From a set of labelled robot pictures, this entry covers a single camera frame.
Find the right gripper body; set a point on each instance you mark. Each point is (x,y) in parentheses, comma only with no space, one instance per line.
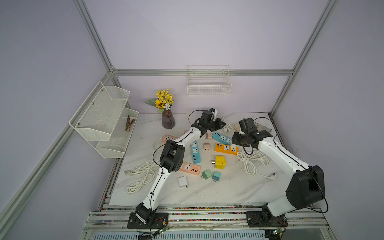
(240,138)

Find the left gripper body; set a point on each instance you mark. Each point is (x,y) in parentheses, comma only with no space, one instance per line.
(214,125)

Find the pink usb charger plug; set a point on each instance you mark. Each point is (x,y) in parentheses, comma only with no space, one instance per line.
(209,136)

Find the orange power strip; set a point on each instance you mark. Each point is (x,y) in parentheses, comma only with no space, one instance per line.
(226,149)

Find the yellow charger plug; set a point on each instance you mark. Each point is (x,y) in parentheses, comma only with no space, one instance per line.
(219,162)

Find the pink power strip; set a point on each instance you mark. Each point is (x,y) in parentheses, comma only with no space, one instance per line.
(190,169)
(165,138)

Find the pink power strip front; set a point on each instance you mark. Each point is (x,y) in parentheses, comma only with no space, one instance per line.
(190,169)

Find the green charger plug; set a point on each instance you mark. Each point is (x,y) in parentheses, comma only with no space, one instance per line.
(206,174)

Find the teal charger plug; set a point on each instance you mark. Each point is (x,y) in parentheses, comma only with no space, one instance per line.
(216,176)

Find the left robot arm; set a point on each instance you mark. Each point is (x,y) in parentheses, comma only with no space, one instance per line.
(171,160)

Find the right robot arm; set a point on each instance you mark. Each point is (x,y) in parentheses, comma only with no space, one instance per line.
(307,183)

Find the purple ribbed glass vase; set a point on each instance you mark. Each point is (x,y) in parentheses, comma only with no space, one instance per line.
(168,120)

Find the yellow artificial flowers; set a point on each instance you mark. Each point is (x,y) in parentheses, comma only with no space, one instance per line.
(163,101)

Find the wooden clothespins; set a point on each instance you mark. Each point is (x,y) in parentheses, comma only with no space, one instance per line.
(129,123)

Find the white wire wall basket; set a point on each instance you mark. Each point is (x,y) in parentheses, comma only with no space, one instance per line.
(208,80)

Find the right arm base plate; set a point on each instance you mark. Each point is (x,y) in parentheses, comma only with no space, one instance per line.
(264,219)

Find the white mesh wall shelf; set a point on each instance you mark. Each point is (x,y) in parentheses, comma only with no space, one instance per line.
(101,120)

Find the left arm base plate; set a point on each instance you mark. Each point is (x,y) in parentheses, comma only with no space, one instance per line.
(155,221)

